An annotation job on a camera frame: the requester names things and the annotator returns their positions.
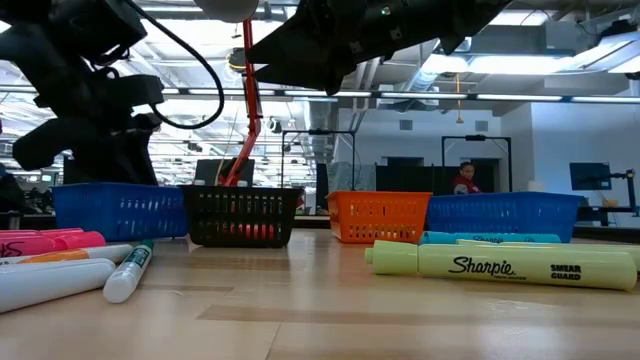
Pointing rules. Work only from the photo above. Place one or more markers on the dark computer monitor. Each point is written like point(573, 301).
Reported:
point(590, 176)

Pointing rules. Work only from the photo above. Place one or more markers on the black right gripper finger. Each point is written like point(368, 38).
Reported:
point(320, 40)
point(320, 77)

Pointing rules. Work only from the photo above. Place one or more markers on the blue plastic basket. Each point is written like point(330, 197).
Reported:
point(505, 212)
point(120, 212)

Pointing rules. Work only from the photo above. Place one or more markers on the orange capped white marker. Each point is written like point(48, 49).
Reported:
point(50, 256)

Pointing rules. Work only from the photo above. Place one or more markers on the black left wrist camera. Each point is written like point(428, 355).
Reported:
point(140, 90)

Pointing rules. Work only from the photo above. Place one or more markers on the thick white barrel marker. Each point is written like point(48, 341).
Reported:
point(50, 282)

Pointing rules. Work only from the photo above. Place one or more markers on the black metal rig frame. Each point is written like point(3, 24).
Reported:
point(320, 132)
point(475, 137)

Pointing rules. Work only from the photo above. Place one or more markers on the silver round ventilation duct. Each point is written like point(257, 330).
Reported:
point(320, 125)
point(425, 75)

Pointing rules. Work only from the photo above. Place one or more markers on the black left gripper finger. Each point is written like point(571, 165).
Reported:
point(120, 155)
point(40, 147)

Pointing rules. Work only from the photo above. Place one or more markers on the pink Sharpie highlighter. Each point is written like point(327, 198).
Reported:
point(30, 246)

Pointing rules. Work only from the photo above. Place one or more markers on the black monitor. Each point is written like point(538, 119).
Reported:
point(210, 172)

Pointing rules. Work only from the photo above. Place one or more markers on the dark background desk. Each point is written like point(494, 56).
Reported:
point(610, 212)

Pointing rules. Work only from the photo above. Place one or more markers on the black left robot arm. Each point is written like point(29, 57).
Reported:
point(75, 25)

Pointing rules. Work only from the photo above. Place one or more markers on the orange plastic basket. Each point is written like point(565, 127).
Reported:
point(380, 200)

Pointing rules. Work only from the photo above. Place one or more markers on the long ceiling light strip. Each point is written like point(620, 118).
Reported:
point(520, 98)

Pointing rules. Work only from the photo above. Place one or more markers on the black plastic basket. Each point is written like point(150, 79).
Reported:
point(240, 192)

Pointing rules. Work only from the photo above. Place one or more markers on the teal Sharpie highlighter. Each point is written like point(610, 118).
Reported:
point(530, 238)

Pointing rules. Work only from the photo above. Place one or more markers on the orange highlighter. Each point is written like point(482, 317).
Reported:
point(250, 231)

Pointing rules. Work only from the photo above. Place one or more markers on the dark green Expo marker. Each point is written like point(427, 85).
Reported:
point(125, 280)

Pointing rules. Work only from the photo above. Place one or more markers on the black partition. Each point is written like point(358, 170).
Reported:
point(415, 177)

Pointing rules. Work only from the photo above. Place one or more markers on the red desk lamp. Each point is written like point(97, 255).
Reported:
point(251, 110)

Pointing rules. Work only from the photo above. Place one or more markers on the black aluminium table frame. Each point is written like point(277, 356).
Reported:
point(610, 231)

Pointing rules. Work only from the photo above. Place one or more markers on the person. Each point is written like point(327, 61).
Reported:
point(465, 182)
point(7, 192)

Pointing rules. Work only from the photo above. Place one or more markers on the yellow Sharpie highlighter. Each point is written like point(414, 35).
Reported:
point(500, 267)
point(550, 245)

